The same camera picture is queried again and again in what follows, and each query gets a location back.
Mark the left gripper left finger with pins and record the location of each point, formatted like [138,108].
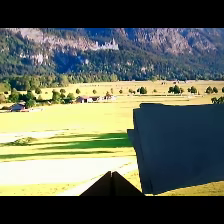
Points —
[101,187]

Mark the dark blue garment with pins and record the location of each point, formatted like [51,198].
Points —
[180,146]

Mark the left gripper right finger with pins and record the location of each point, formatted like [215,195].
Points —
[124,187]

